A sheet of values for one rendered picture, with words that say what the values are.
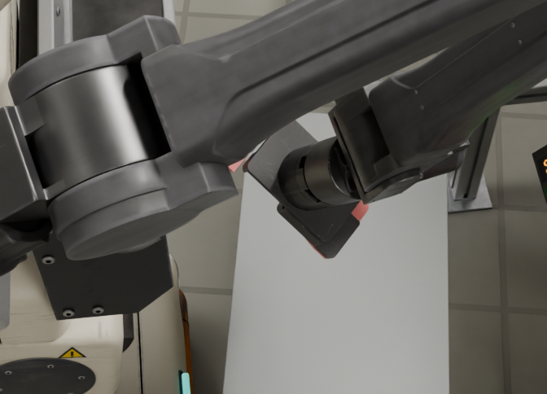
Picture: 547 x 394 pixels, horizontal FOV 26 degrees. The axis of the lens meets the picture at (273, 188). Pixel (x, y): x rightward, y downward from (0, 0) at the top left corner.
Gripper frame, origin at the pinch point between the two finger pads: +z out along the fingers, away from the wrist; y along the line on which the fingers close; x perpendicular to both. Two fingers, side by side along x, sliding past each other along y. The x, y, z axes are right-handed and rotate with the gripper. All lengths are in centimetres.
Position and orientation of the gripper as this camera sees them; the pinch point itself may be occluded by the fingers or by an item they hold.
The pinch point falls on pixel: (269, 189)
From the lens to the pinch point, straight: 113.6
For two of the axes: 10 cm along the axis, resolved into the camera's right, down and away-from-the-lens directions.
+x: -5.9, 7.4, -3.3
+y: -7.1, -6.7, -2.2
